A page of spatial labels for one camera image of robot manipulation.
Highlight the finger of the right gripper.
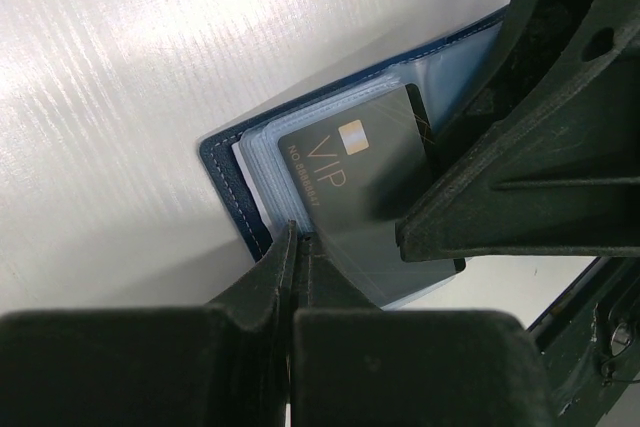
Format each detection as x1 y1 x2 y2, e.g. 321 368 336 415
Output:
396 0 639 262

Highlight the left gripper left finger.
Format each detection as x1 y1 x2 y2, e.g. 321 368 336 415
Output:
1 225 298 426

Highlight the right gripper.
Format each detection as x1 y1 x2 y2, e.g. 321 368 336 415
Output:
529 258 639 426

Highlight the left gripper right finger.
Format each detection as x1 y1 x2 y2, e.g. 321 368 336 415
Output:
290 236 555 426

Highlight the black VIP card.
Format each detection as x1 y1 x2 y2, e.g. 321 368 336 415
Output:
278 84 466 305

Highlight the blue card holder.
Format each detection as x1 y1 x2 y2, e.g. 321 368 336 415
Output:
199 11 504 310

